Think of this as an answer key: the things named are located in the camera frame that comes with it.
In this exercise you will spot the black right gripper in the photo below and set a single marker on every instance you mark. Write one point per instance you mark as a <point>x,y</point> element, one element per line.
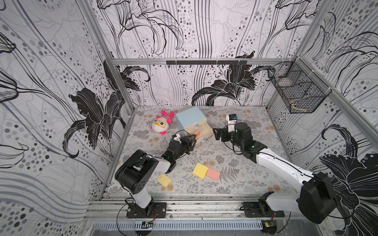
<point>225,134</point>

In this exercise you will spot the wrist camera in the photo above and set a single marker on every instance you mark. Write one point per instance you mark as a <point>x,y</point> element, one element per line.
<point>177,137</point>
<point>231,121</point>

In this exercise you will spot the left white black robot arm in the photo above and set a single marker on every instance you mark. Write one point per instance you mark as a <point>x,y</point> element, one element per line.
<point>134,174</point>

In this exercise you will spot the large yellow sticky note pad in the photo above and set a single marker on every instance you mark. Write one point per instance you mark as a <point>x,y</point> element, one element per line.
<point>200,171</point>

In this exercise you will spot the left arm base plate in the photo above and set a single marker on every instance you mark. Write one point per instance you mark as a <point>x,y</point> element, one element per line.
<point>155,210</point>

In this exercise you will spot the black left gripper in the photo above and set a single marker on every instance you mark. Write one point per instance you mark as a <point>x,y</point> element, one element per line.
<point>188,142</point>

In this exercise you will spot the white slotted cable duct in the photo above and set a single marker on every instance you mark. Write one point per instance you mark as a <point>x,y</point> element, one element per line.
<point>176,225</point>

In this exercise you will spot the light blue drawer cabinet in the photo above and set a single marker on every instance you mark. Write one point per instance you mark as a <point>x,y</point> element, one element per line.
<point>192,120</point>

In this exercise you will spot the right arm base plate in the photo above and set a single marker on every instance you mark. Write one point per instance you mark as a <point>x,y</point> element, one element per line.
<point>258,209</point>

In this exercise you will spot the small yellow sticky note pad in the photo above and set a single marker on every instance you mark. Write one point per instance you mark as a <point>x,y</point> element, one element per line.
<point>164,180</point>

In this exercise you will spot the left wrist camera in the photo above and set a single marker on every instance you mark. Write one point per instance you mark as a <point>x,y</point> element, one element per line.
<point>177,137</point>

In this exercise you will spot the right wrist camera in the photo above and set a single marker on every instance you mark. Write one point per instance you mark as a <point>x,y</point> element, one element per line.
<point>231,121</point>

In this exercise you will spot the pink white plush toy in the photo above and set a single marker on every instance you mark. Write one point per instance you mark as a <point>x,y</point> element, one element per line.
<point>161,123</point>

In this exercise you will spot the black wire basket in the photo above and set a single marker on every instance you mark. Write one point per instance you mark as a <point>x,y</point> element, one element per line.
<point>296,87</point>

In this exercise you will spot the black bar on rail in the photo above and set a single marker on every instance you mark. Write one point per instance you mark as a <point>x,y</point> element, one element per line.
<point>203,62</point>

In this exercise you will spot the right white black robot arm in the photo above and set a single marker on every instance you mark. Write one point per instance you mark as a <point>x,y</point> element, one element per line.
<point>315,198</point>

